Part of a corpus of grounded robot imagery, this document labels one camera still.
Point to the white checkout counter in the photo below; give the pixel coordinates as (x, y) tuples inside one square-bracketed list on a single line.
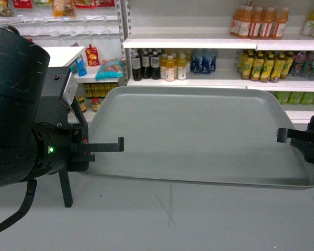
[(63, 56)]

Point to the red snack pouch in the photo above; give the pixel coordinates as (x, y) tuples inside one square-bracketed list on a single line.
[(92, 56)]

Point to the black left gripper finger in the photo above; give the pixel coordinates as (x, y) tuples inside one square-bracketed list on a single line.
[(98, 147), (65, 187)]

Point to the silver rectangular metal tray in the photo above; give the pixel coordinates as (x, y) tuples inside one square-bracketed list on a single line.
[(204, 135)]

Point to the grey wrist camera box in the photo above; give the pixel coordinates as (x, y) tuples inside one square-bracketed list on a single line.
[(69, 88)]

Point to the teal snack bag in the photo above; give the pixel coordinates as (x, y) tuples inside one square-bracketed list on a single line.
[(110, 69)]

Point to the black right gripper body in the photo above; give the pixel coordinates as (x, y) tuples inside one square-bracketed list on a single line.
[(304, 141)]

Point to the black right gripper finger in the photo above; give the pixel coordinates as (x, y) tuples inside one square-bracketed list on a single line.
[(285, 133)]

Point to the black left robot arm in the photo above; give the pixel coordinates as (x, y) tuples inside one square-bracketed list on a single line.
[(23, 68)]

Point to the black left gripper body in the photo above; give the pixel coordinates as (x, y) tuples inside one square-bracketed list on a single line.
[(57, 126)]

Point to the white metal store shelf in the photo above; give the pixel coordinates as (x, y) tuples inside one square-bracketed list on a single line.
[(172, 25)]

